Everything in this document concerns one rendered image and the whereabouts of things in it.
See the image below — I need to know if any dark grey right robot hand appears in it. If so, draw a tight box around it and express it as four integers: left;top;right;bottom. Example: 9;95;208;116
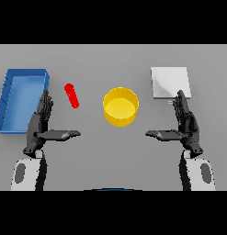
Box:
144;89;204;159

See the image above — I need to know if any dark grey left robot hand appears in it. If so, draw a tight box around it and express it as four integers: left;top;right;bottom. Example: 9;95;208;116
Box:
22;89;82;159

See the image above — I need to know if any red beaker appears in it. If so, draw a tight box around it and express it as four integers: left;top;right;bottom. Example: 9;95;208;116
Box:
63;83;81;109

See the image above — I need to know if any pale square scale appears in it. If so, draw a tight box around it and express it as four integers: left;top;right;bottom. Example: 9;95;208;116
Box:
150;66;192;101

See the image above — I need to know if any yellow bowl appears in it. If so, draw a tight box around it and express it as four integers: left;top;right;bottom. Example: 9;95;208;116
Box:
102;86;140;128

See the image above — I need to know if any blue tray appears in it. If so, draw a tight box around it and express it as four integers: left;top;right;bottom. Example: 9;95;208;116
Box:
0;68;51;135

